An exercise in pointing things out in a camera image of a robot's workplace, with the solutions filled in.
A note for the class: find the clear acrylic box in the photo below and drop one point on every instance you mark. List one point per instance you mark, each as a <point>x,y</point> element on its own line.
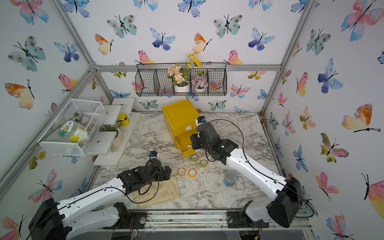
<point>90,114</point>

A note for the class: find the peach flowers white pot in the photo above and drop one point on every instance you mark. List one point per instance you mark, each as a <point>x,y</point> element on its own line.
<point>180,80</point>

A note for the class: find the orange tape roll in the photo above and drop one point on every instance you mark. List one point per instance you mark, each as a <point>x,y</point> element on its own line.
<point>192,173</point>
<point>181,172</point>

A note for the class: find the green lid jar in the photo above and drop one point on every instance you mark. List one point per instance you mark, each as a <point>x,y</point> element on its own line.
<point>74,132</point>

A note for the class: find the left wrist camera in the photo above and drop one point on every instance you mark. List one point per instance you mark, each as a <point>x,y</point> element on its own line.
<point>153,155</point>

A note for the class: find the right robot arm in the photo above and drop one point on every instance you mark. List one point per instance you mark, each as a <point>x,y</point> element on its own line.
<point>285,195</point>

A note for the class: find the yellow-green tape roll top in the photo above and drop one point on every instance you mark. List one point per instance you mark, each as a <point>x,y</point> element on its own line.
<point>194,158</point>

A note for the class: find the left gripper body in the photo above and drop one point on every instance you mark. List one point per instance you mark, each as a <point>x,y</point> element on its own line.
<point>159,176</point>

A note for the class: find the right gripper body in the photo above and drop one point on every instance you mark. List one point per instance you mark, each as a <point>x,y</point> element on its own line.
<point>206,147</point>

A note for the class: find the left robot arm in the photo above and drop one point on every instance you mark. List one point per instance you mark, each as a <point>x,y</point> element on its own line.
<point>75,216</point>

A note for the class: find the blue tin can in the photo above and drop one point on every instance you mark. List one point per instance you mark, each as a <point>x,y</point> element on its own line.
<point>230,178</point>

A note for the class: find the small green plant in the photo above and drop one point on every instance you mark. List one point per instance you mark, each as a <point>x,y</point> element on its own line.
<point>110,128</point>

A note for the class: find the purple flowers small pot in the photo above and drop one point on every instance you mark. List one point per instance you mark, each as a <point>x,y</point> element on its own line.
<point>200,84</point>

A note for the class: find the black wire wall basket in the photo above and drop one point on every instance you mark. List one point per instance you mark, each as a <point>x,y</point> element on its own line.
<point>152,80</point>

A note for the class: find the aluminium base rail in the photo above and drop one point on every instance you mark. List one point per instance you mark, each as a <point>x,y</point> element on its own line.
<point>165,220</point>

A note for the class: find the yellow artificial flower stem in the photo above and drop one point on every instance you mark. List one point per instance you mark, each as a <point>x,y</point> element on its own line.
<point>191,62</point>

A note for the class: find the yellow three-drawer cabinet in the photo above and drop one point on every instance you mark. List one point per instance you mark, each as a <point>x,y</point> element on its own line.
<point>180,119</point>

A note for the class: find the white stepped shelf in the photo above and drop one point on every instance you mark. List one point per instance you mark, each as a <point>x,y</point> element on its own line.
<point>108,147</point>

